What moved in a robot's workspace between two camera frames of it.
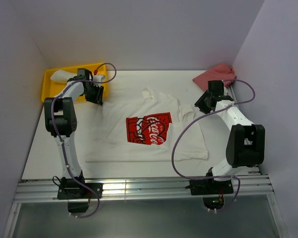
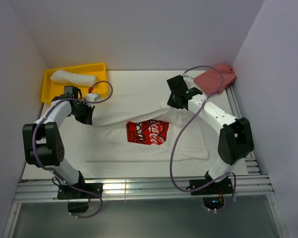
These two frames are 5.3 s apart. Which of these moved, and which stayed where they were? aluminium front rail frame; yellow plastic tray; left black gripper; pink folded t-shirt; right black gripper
Moved: right black gripper; left black gripper
Stayed: pink folded t-shirt; aluminium front rail frame; yellow plastic tray
